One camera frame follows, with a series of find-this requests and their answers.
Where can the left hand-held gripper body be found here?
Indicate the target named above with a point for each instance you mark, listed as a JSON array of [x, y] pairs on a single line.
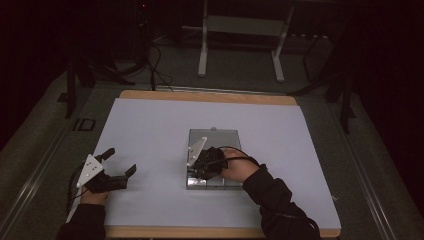
[[90, 169]]

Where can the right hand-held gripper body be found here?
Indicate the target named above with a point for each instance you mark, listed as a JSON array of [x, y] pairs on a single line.
[[208, 161]]

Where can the clear plastic compartment box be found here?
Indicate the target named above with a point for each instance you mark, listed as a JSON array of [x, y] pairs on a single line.
[[220, 136]]

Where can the person's left hand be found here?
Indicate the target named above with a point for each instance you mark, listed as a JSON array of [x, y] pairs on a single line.
[[94, 197]]

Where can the person's right hand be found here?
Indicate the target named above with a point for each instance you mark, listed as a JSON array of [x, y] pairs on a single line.
[[238, 168]]

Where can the white table mat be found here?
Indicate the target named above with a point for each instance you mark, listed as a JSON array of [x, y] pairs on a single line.
[[150, 140]]

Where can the black metal stand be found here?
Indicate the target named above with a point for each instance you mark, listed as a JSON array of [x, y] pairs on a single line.
[[70, 93], [346, 106]]

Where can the dark equipment tower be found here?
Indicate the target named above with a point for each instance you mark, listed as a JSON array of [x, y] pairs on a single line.
[[143, 20]]

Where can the aluminium floor rail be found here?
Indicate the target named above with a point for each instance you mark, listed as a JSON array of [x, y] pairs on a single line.
[[371, 193], [33, 180]]

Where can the white metal stand frame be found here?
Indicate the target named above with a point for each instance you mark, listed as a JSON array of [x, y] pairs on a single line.
[[202, 50]]

